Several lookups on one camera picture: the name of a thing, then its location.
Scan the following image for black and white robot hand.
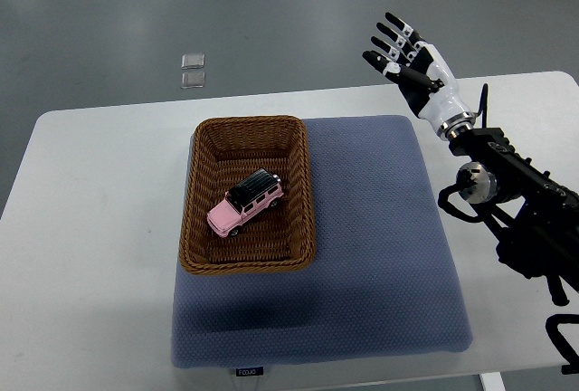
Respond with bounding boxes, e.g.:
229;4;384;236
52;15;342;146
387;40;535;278
363;12;476;140

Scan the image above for pink toy car black roof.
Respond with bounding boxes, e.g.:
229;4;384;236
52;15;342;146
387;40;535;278
206;168;284;238

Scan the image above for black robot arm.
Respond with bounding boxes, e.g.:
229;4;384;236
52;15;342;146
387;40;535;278
438;118;578;307

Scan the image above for brown wicker basket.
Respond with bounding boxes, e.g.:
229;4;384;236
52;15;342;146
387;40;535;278
179;115;316;276

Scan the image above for blue-grey padded mat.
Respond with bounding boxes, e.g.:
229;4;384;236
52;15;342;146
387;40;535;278
172;116;472;368

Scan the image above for upper grey floor plate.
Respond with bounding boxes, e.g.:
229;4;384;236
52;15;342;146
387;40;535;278
181;52;205;70

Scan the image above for white table leg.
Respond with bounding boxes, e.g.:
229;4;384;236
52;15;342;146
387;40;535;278
479;372;506;391

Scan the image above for black mat label tag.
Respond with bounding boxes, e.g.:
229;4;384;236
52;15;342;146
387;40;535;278
235;367;264;377

